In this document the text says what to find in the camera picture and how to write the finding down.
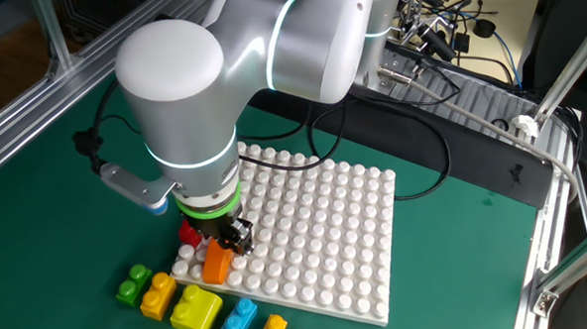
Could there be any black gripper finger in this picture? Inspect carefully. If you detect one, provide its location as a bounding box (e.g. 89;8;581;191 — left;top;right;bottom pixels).
217;217;256;259

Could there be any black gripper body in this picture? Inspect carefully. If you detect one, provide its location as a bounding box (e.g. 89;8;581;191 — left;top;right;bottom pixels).
181;209;245;253

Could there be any small red block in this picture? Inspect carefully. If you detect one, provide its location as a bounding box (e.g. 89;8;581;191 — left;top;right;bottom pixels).
177;218;204;250

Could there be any orange curved block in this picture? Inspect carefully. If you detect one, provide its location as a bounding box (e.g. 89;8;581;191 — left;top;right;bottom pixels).
199;238;235;286

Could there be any green two-stud block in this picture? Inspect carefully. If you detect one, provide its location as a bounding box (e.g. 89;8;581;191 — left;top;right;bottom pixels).
113;263;155;308

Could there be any lime yellow sloped block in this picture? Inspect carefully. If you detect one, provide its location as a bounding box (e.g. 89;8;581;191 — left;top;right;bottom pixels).
168;281;225;329

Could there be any blue three-stud block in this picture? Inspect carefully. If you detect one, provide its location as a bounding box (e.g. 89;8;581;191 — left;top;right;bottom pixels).
207;297;260;329

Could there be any orange-yellow two-stud block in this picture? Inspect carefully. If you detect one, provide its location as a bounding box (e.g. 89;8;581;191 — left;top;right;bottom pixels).
138;271;179;323

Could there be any white studded baseplate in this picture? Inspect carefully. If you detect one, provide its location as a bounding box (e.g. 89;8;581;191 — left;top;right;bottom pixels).
165;134;404;329

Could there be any green table mat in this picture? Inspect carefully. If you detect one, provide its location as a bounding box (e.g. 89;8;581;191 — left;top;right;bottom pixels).
0;42;544;329

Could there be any aluminium slotted table deck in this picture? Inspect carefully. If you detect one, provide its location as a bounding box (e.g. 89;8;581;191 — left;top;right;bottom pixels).
0;0;587;329

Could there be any black base mat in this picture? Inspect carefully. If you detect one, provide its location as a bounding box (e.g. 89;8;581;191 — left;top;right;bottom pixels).
238;34;557;222

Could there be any white crumpled tape wad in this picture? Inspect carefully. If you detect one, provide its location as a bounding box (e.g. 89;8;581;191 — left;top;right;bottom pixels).
511;113;541;140

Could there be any black round puck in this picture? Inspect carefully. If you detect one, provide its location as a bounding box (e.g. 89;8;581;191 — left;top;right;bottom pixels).
471;18;498;40

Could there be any black office chair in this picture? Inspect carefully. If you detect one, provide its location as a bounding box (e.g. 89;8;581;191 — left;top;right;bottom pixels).
517;0;587;220

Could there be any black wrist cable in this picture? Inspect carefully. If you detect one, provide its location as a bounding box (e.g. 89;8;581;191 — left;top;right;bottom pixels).
69;70;348;183

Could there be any black cable on table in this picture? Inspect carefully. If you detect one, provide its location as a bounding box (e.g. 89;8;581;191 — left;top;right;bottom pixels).
349;92;454;202

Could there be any aluminium frame post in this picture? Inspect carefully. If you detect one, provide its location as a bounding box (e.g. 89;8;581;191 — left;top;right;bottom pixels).
529;12;587;125
528;230;587;319
31;0;75;77

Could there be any black cylindrical camera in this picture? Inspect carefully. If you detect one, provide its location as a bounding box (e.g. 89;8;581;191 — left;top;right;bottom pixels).
413;21;458;65

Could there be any grey hose with metal connector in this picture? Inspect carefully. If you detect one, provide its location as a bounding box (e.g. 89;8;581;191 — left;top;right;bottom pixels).
378;57;582;206

